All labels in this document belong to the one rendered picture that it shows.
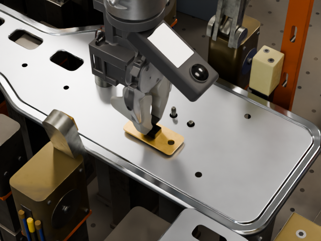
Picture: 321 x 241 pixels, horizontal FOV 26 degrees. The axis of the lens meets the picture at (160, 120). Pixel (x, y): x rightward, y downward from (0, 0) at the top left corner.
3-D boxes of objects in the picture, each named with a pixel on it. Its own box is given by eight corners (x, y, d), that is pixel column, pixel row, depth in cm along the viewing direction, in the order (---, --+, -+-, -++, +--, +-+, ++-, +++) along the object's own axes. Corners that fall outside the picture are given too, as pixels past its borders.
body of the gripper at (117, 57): (125, 47, 96) (121, -26, 87) (177, 71, 92) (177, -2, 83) (90, 79, 91) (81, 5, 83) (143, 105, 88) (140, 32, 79)
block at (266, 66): (232, 204, 127) (251, 57, 100) (242, 191, 129) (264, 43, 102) (249, 213, 125) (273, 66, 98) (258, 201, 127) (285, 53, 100)
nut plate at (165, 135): (121, 129, 99) (121, 123, 98) (137, 113, 101) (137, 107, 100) (170, 156, 95) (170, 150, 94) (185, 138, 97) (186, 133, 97)
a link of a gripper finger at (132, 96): (143, 104, 94) (144, 55, 88) (154, 110, 94) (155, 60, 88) (122, 124, 92) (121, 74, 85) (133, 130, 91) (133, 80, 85)
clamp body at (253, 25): (195, 174, 132) (204, 31, 106) (223, 142, 137) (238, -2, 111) (225, 190, 129) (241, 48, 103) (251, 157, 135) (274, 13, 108)
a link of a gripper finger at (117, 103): (119, 118, 99) (118, 69, 93) (153, 136, 97) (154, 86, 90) (105, 130, 97) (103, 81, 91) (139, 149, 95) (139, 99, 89)
